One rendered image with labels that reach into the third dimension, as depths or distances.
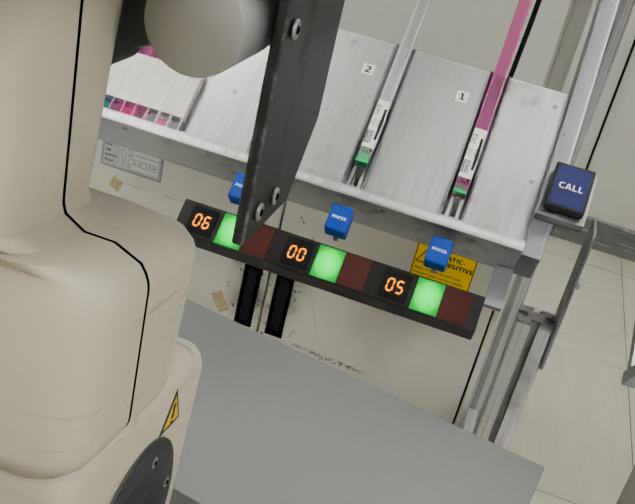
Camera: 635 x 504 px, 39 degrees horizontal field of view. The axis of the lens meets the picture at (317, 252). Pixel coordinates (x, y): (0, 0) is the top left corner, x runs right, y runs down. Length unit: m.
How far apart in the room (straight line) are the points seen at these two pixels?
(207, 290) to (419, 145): 0.56
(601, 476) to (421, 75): 1.15
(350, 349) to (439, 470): 0.62
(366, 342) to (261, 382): 0.56
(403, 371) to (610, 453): 0.76
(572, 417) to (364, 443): 1.34
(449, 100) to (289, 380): 0.37
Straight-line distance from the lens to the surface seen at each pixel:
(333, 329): 1.38
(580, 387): 2.23
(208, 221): 0.97
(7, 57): 0.33
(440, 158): 0.98
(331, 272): 0.94
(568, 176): 0.94
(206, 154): 0.98
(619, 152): 2.95
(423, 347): 1.36
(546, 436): 2.01
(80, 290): 0.35
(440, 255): 0.92
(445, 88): 1.02
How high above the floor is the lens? 1.08
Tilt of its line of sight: 26 degrees down
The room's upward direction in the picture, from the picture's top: 14 degrees clockwise
